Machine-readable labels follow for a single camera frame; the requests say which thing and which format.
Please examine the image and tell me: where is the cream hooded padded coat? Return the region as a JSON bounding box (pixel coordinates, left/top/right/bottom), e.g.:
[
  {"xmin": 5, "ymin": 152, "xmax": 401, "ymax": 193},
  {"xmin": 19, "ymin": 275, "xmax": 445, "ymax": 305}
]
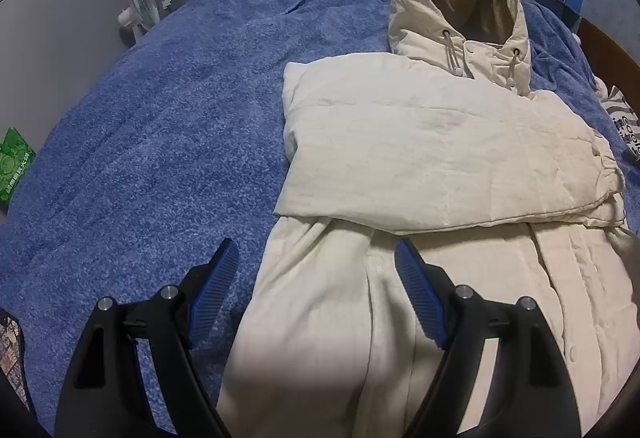
[{"xmin": 217, "ymin": 0, "xmax": 639, "ymax": 437}]

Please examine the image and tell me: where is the green printed bag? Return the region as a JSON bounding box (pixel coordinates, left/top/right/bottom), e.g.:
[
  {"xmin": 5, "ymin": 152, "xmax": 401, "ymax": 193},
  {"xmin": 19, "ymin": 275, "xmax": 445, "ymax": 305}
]
[{"xmin": 0, "ymin": 127, "xmax": 36, "ymax": 210}]

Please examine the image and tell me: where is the blue fluffy bed blanket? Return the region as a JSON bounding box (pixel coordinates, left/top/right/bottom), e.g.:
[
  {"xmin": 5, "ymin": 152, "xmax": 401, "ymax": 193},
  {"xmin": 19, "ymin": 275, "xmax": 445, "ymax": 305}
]
[{"xmin": 0, "ymin": 0, "xmax": 640, "ymax": 437}]

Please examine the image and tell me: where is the zebra striped pillow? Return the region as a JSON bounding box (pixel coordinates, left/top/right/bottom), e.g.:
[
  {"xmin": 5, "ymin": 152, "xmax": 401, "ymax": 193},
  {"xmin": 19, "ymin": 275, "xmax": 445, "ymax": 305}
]
[{"xmin": 597, "ymin": 86, "xmax": 640, "ymax": 166}]

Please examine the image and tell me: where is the brown wooden headboard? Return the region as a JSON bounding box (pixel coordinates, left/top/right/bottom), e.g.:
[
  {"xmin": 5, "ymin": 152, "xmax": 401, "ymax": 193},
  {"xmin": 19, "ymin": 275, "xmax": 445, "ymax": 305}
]
[{"xmin": 577, "ymin": 18, "xmax": 640, "ymax": 113}]

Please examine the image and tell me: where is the white desk fan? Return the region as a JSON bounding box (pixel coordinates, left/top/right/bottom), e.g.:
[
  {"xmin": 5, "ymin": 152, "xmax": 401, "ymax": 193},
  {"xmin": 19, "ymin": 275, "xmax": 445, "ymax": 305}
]
[{"xmin": 117, "ymin": 0, "xmax": 174, "ymax": 47}]

